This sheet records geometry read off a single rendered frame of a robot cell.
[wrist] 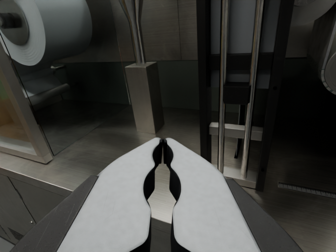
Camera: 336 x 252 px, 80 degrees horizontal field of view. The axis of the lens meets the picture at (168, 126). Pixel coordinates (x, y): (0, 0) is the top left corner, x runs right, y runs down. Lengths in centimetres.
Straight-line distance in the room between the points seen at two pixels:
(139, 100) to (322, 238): 64
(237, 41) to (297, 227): 40
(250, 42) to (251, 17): 4
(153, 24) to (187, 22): 16
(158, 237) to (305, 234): 35
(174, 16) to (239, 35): 53
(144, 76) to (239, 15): 40
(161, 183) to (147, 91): 34
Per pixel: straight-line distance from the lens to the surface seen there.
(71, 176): 72
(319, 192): 63
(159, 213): 52
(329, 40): 58
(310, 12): 57
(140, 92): 78
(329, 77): 59
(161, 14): 98
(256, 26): 43
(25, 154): 91
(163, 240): 63
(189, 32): 93
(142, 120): 82
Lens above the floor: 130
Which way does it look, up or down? 27 degrees down
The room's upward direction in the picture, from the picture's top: 6 degrees counter-clockwise
